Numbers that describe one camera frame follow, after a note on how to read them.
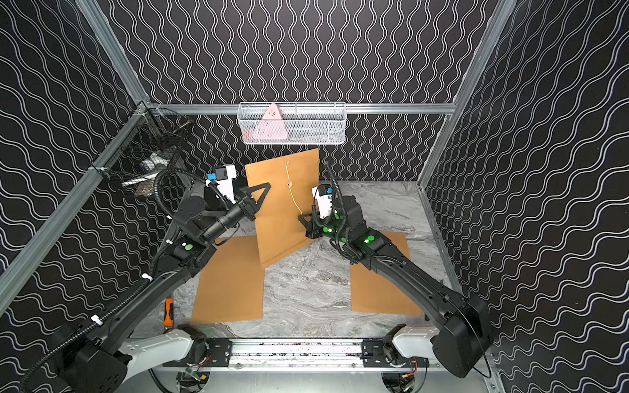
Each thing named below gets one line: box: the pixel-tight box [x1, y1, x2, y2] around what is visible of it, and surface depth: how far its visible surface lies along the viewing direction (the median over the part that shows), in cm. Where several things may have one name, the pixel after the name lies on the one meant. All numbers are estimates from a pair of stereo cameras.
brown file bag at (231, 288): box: [191, 235, 265, 326], surface depth 86 cm
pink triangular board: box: [252, 102, 289, 141], surface depth 91 cm
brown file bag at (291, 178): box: [244, 149, 320, 269], surface depth 70 cm
